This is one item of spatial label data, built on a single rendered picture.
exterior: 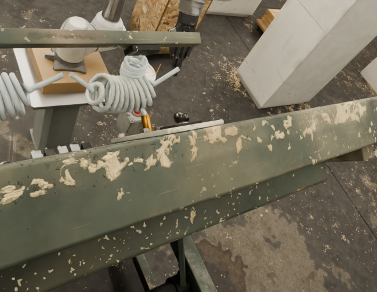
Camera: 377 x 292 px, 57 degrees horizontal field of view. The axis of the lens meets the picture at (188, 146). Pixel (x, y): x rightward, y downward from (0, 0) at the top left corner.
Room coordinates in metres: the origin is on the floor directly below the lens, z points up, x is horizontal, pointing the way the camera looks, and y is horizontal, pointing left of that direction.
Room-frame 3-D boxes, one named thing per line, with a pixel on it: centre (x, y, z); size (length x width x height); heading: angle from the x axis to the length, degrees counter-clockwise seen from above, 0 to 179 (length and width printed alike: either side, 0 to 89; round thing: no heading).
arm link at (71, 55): (1.36, 0.83, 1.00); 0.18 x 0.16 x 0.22; 158
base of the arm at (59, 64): (1.33, 0.85, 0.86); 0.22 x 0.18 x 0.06; 135
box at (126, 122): (1.25, 0.33, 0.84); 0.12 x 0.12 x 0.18; 57
